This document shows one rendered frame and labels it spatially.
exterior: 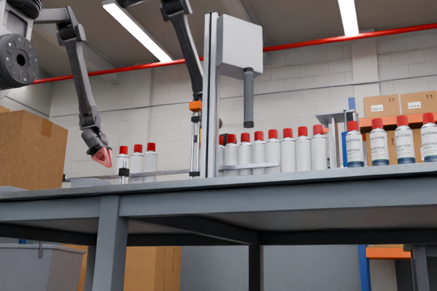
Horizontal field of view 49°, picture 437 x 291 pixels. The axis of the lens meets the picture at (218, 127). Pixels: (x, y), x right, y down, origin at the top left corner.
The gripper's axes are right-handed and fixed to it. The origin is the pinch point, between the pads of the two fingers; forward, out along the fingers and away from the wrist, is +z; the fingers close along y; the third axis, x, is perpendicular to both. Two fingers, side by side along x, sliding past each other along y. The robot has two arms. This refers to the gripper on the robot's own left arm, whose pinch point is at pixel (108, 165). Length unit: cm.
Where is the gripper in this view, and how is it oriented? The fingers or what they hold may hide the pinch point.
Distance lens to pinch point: 195.7
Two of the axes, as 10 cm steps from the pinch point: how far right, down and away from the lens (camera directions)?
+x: -7.1, 7.0, 0.9
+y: 4.0, 2.9, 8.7
